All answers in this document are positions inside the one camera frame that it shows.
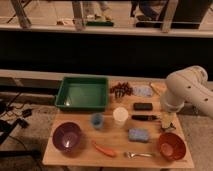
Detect red-brown bowl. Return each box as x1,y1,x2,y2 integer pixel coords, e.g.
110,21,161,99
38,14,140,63
157,132,186,161

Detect blue metal cup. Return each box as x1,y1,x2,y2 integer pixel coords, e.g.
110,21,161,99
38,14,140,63
91,113,104,129

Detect white plastic cup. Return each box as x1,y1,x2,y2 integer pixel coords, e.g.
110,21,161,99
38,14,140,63
113,107,129,126

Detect bunch of dark grapes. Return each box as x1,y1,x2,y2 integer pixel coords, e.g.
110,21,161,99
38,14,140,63
110,82,133,98

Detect orange carrot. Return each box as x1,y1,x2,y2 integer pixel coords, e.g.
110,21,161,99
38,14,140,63
92,142,116,157

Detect blue sponge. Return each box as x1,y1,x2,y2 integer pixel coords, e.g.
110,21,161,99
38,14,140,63
128,128,149,142

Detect blue-white cloth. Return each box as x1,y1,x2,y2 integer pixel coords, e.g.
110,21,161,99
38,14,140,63
133,86,153,97

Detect wooden spatula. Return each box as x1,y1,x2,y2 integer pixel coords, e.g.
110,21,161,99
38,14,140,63
150,83,163,96

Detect black cables on floor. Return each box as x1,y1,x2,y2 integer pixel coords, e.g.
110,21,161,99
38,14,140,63
0,93,34,144

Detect purple bowl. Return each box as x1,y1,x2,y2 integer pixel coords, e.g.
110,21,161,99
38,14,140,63
52,122,82,152

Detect green plastic tray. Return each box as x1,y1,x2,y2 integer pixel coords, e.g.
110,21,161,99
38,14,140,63
55,77,109,111

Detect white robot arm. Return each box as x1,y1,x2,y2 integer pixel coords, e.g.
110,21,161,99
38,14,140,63
160,66,213,130

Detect black rectangular block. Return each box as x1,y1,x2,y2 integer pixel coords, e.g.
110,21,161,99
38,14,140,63
133,103,153,111

